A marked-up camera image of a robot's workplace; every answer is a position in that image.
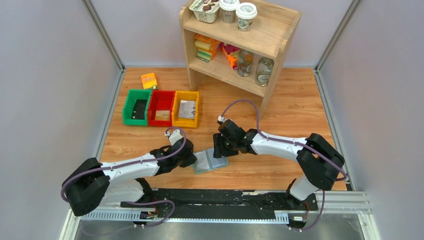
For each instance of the coffee cup white lid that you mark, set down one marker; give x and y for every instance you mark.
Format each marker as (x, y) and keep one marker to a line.
(228, 10)
(246, 13)

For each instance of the aluminium frame rail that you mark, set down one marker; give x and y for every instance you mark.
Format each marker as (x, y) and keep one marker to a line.
(342, 215)

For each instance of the white packet in yellow bin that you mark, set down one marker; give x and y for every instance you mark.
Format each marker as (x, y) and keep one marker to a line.
(187, 109)

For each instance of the yellow plastic bin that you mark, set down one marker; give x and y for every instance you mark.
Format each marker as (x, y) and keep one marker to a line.
(185, 95)

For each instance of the green plastic bin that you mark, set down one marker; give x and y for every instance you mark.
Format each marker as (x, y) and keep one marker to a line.
(132, 96)

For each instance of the left coffee cup white lid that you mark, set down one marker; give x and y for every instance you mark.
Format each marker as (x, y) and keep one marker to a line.
(228, 10)

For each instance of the clear glass bottle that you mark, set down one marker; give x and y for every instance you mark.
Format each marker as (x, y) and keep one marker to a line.
(245, 62)
(264, 71)

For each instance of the tan card in red bin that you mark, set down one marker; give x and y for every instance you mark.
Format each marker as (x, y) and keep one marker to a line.
(162, 115)

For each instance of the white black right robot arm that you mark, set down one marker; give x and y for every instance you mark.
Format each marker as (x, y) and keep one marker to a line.
(320, 162)

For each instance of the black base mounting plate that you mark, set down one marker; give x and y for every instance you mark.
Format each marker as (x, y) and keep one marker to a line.
(219, 204)

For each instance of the left clear glass bottle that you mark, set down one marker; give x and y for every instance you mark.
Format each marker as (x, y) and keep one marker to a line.
(245, 62)

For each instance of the black item in green bin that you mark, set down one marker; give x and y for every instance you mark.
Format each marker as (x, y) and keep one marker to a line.
(139, 109)

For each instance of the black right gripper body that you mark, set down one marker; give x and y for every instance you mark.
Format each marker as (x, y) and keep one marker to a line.
(218, 146)

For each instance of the teal card holder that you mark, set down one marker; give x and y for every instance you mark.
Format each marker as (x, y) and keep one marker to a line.
(206, 161)

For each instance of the right clear glass bottle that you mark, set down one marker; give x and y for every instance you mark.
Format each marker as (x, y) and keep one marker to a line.
(264, 71)

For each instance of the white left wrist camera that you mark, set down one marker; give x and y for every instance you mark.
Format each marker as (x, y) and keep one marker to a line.
(174, 135)

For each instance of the wooden shelf unit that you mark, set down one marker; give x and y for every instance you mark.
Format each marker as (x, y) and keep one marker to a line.
(271, 36)

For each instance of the right coffee cup white lid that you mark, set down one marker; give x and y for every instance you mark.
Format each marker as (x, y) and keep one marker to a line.
(246, 13)

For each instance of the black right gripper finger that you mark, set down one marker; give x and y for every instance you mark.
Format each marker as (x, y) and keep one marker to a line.
(227, 151)
(217, 146)

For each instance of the stack of sponges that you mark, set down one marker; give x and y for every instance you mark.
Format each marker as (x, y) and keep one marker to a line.
(207, 47)

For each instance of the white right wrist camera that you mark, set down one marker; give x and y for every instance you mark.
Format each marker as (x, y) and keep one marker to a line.
(221, 119)

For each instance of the orange red snack box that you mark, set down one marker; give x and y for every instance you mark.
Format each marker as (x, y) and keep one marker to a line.
(231, 54)

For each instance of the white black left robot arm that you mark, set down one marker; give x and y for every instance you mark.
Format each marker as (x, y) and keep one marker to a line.
(95, 184)

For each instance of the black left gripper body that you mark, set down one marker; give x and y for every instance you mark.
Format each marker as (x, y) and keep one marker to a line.
(191, 159)

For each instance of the orange yellow snack box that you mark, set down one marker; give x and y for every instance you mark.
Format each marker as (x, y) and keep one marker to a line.
(149, 81)

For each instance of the red plastic bin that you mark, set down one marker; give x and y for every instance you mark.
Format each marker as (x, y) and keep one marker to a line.
(160, 100)

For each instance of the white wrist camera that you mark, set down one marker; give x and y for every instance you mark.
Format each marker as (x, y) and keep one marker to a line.
(221, 119)
(174, 135)

